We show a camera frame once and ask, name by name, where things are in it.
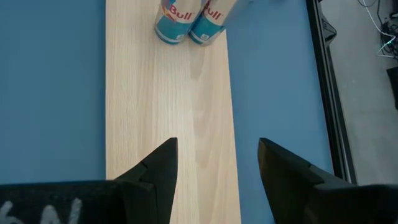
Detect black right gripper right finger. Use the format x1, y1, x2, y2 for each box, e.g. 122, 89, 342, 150
257, 137, 398, 224

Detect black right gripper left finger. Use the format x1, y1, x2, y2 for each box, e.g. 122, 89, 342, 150
0, 137, 179, 224

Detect Red Bull can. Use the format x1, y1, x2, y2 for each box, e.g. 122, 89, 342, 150
188, 0, 239, 47
154, 0, 203, 45

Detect black table edge clamp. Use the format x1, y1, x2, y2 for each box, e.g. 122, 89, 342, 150
320, 17, 338, 47

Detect wooden shelf with black frame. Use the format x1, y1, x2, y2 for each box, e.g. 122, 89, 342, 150
104, 0, 242, 224

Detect floor cables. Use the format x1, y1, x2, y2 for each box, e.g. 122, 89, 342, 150
357, 0, 398, 60

